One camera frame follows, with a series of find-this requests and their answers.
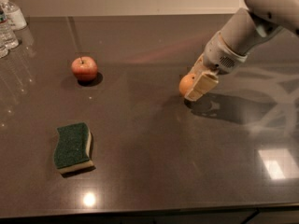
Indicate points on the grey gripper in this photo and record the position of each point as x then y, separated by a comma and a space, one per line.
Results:
219, 56

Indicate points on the orange fruit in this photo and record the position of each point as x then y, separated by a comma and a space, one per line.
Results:
186, 83

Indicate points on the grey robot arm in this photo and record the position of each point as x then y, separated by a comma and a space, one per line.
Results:
255, 23

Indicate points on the red apple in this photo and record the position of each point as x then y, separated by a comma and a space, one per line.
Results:
84, 68

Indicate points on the green and yellow sponge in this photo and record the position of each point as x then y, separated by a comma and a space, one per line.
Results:
72, 152

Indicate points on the white pump sanitizer bottle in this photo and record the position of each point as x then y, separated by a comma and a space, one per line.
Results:
14, 15

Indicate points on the clear plastic water bottle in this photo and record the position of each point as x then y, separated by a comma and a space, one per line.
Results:
6, 33

